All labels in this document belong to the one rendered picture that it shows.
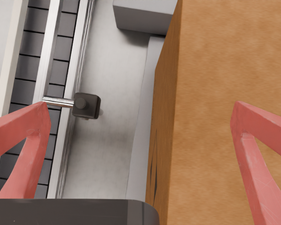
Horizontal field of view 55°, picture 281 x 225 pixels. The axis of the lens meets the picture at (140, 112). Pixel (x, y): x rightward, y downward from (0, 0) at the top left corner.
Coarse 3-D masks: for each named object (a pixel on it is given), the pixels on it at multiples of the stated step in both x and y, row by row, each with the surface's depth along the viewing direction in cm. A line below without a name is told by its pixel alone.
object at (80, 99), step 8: (48, 96) 34; (80, 96) 33; (88, 96) 33; (96, 96) 33; (48, 104) 34; (56, 104) 34; (64, 104) 34; (72, 104) 34; (80, 104) 30; (88, 104) 32; (96, 104) 33; (72, 112) 33; (80, 112) 33; (88, 112) 33; (96, 112) 33
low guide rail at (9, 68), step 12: (24, 0) 40; (12, 12) 39; (24, 12) 40; (12, 24) 39; (12, 36) 39; (12, 48) 39; (12, 60) 39; (12, 72) 39; (0, 84) 38; (12, 84) 40; (0, 96) 38; (0, 108) 38
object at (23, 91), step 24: (48, 0) 43; (72, 0) 43; (24, 24) 42; (72, 24) 42; (24, 48) 42; (24, 72) 42; (24, 96) 42; (48, 144) 41; (0, 168) 41; (48, 168) 41
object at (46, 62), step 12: (60, 0) 35; (48, 12) 34; (60, 12) 35; (48, 24) 34; (48, 36) 34; (48, 48) 34; (48, 60) 34; (48, 72) 34; (36, 84) 34; (48, 84) 35; (36, 96) 34
